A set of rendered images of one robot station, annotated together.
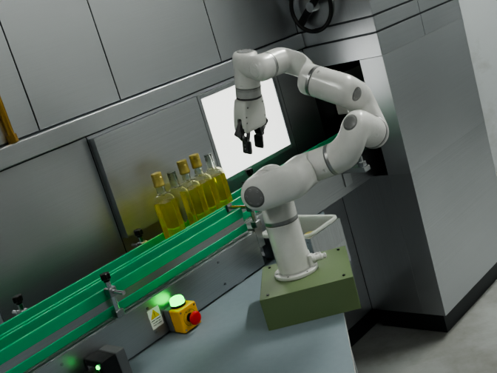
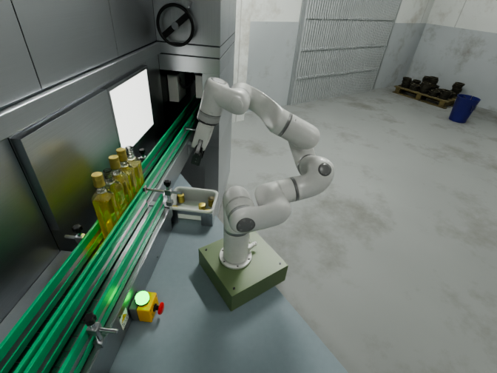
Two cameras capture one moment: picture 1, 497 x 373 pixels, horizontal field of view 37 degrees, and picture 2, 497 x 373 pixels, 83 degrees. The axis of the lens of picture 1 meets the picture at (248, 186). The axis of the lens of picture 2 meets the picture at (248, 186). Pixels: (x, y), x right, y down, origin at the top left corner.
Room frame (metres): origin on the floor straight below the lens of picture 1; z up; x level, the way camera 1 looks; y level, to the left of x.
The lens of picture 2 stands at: (1.40, 0.43, 1.70)
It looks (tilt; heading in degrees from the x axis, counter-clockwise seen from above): 35 degrees down; 316
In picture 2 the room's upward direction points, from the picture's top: 5 degrees clockwise
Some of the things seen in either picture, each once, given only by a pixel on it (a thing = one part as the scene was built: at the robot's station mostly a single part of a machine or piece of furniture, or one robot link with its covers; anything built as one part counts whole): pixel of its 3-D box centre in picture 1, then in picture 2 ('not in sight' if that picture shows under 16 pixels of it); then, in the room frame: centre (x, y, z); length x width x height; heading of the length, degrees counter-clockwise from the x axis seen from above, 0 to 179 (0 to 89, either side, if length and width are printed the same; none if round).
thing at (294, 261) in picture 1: (293, 245); (239, 240); (1.95, -0.08, 0.92); 0.16 x 0.13 x 0.15; 89
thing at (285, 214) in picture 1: (272, 195); (238, 211); (1.95, -0.06, 1.07); 0.13 x 0.10 x 0.16; 152
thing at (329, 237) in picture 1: (296, 238); (188, 206); (2.37, -0.10, 0.79); 0.27 x 0.17 x 0.08; 44
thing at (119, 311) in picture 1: (117, 295); (103, 331); (1.90, 0.43, 0.94); 0.07 x 0.04 x 0.13; 44
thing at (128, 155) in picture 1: (204, 143); (109, 129); (2.63, 0.11, 1.15); 0.90 x 0.03 x 0.34; 134
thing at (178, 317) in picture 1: (183, 317); (145, 306); (2.00, 0.29, 0.79); 0.07 x 0.07 x 0.07; 44
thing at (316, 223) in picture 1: (302, 236); (193, 205); (2.36, -0.12, 0.80); 0.22 x 0.17 x 0.09; 44
